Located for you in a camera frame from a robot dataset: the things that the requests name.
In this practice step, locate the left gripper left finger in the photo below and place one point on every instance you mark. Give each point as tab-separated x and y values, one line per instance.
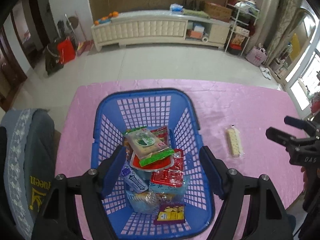
58	217

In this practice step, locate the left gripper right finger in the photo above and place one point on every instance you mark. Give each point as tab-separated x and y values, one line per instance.
266	218

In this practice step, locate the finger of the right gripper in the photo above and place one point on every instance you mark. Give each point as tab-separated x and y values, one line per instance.
280	137
297	123

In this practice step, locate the plain cracker packet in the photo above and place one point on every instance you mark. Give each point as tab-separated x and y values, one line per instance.
234	142

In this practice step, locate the blue gum stick packet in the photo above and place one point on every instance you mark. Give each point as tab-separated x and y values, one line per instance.
132	179

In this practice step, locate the orange bun packet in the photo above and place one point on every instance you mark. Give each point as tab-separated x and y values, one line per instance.
146	202

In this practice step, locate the light blue snack packet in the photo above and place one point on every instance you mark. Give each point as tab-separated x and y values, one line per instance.
176	194

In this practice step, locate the purple snack packet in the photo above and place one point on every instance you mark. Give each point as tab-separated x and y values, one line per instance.
170	214

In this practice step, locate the red snack packet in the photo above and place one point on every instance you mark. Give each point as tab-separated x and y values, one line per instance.
168	171

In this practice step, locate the green cracker packet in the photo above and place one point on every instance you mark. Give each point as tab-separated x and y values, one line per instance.
147	147

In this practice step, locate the right hand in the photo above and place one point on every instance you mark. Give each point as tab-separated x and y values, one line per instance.
306	178

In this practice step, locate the pink quilted tablecloth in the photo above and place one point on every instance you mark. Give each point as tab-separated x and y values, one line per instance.
218	105

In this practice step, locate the white slippers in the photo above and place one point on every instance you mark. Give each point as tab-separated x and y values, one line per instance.
265	72

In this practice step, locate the pink tote bag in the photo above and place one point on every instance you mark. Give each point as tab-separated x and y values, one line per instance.
256	56

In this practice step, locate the white metal shelf rack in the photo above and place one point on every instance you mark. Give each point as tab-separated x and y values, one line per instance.
244	16

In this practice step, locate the silver standing air conditioner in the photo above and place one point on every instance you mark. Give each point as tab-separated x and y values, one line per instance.
268	9

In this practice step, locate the cardboard box on cabinet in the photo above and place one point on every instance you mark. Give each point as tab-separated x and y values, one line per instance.
217	12

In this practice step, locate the cream TV cabinet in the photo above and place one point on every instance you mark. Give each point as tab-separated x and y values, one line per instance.
160	26

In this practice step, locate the green folded cloth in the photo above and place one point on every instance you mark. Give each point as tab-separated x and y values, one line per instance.
195	13

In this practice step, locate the dark backpack on floor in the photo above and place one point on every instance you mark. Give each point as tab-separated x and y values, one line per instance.
52	59

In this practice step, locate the red shopping bag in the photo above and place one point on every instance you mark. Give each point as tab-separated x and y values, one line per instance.
66	51

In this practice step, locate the blue tissue pack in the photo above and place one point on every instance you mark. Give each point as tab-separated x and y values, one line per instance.
176	7

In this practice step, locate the oranges on blue plate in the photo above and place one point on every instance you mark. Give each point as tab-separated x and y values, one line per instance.
106	18

